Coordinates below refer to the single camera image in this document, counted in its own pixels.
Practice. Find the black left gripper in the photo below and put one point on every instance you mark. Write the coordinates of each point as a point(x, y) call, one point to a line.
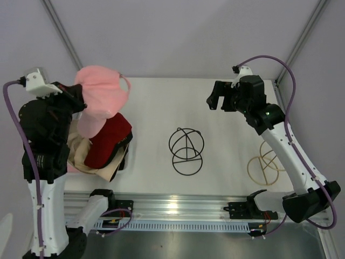
point(73, 92)

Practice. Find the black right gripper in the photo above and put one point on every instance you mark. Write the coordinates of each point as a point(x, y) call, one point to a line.
point(222, 89)

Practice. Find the pink bucket hat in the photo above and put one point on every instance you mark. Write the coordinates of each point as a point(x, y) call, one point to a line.
point(105, 91)

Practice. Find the red baseball cap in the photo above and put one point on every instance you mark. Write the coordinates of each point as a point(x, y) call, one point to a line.
point(115, 134)

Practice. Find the black wire hat stand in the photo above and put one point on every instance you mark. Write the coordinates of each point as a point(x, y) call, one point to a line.
point(186, 146)

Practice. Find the gold wire hat stand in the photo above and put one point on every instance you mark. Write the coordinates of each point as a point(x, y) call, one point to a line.
point(265, 168)

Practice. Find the black sport baseball cap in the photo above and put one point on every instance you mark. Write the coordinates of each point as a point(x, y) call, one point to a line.
point(120, 149)

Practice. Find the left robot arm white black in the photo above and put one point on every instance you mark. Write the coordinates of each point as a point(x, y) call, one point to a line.
point(44, 127)

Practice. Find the beige bucket hat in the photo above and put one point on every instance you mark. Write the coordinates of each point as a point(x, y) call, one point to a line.
point(79, 149)

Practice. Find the white plastic bin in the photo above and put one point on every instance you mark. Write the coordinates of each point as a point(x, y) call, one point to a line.
point(129, 160)

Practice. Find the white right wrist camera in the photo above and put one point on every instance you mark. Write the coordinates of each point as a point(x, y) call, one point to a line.
point(241, 71)

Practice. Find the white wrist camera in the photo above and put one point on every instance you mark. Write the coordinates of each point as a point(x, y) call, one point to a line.
point(241, 71)
point(36, 83)

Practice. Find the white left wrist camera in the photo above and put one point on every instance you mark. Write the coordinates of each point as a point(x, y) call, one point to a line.
point(36, 83)

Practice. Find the left aluminium frame post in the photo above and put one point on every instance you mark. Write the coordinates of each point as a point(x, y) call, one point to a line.
point(61, 32)

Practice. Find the aluminium frame post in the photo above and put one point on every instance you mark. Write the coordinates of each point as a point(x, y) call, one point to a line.
point(306, 31)
point(61, 32)

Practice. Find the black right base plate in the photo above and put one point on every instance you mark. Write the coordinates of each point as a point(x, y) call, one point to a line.
point(248, 211)

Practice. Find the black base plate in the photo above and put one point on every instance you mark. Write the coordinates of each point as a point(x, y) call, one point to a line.
point(121, 204)
point(248, 211)

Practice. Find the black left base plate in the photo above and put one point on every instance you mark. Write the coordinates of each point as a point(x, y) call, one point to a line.
point(121, 204)

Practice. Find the aluminium mounting rail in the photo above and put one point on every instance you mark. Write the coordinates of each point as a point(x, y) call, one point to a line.
point(172, 207)

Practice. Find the right aluminium frame post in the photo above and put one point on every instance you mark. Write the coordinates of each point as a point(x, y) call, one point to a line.
point(306, 31)

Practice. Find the white slotted cable duct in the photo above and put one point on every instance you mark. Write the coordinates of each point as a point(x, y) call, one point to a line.
point(188, 226)

